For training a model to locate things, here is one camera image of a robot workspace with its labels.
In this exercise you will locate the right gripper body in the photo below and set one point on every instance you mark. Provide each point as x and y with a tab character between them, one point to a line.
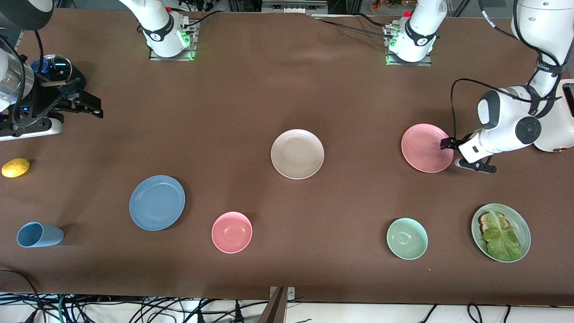
50	99

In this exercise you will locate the pink plate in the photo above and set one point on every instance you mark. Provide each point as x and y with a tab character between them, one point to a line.
421	148

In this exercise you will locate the blue plate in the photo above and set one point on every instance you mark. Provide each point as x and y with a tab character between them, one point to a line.
157	202

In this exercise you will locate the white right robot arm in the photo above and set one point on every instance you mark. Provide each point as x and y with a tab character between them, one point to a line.
159	22

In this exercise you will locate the dark blue saucepan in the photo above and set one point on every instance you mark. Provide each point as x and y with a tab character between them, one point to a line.
78	76

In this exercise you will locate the glass lid with blue knob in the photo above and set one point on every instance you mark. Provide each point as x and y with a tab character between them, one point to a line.
60	67

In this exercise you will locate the yellow lemon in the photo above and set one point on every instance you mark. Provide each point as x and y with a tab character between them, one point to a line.
15	168

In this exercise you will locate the toasted bread slice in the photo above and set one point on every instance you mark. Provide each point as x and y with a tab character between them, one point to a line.
483	219

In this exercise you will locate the green plate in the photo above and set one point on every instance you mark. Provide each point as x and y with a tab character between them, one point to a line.
521	226

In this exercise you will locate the white toaster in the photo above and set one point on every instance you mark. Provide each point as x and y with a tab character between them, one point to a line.
567	130

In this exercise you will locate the green lettuce leaf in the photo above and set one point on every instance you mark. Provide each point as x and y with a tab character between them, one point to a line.
502	242

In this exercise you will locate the green bowl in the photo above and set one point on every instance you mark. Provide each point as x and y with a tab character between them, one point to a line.
407	238

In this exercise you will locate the blue cup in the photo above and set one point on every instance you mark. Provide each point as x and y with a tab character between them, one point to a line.
40	235

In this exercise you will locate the beige plate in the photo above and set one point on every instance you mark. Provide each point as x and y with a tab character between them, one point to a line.
297	154

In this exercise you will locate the pink bowl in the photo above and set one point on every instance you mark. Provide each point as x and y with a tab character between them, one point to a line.
232	232

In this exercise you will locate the metal fixture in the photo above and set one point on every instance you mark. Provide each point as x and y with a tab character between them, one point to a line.
293	6

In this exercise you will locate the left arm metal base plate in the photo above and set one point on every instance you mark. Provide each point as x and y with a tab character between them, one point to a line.
421	63

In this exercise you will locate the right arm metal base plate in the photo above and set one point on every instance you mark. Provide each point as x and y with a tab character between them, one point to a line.
172	58

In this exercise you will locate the small metal bracket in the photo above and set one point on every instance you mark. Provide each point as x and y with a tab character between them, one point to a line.
291	292

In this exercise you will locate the brown post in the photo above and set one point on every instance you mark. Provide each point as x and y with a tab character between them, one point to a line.
276	309

